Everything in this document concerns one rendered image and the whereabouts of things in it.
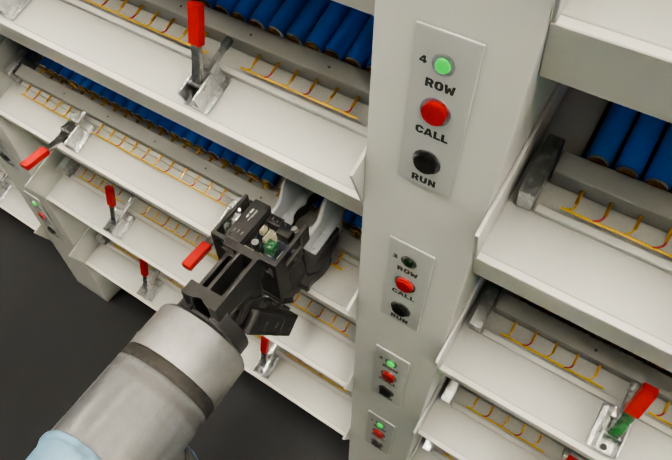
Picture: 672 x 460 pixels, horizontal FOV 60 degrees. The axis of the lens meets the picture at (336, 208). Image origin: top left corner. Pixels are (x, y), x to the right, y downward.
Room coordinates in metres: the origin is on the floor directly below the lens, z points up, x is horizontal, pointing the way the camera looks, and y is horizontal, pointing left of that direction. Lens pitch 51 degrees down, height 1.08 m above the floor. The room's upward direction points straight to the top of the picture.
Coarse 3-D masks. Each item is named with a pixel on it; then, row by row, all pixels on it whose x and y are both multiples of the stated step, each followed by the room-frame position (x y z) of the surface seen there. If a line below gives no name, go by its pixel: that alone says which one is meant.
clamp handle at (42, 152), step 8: (64, 128) 0.54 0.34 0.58; (64, 136) 0.54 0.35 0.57; (48, 144) 0.52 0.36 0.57; (56, 144) 0.52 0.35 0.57; (40, 152) 0.51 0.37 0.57; (48, 152) 0.51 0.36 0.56; (24, 160) 0.49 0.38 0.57; (32, 160) 0.49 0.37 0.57; (40, 160) 0.50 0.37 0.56; (24, 168) 0.49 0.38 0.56
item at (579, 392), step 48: (480, 288) 0.30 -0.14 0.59; (480, 336) 0.26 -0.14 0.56; (528, 336) 0.26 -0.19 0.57; (576, 336) 0.24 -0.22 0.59; (480, 384) 0.22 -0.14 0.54; (528, 384) 0.22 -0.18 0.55; (576, 384) 0.21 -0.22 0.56; (624, 384) 0.21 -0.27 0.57; (576, 432) 0.17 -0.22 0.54; (624, 432) 0.17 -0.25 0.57
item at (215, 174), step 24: (24, 72) 0.64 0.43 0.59; (72, 96) 0.59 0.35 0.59; (120, 120) 0.55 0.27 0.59; (120, 144) 0.52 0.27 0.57; (144, 144) 0.51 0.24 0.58; (168, 144) 0.50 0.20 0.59; (192, 168) 0.47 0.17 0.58; (216, 168) 0.46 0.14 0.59; (240, 192) 0.43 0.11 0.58; (264, 192) 0.43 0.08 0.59; (312, 216) 0.39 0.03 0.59; (360, 240) 0.36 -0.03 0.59; (336, 264) 0.34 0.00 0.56
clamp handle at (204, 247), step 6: (228, 222) 0.40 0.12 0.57; (228, 228) 0.39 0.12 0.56; (210, 240) 0.37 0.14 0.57; (198, 246) 0.36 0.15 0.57; (204, 246) 0.36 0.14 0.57; (210, 246) 0.37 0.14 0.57; (192, 252) 0.36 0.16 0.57; (198, 252) 0.36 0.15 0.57; (204, 252) 0.36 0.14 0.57; (186, 258) 0.35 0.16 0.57; (192, 258) 0.35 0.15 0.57; (198, 258) 0.35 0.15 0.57; (186, 264) 0.34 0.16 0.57; (192, 264) 0.34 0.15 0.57
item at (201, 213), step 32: (0, 64) 0.65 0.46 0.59; (32, 64) 0.67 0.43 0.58; (0, 96) 0.64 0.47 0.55; (32, 96) 0.63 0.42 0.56; (32, 128) 0.58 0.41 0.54; (96, 128) 0.56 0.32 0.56; (96, 160) 0.52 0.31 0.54; (128, 160) 0.51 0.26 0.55; (160, 192) 0.46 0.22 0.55; (192, 192) 0.46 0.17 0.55; (192, 224) 0.42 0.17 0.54; (320, 288) 0.33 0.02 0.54; (352, 288) 0.32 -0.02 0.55; (352, 320) 0.30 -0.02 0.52
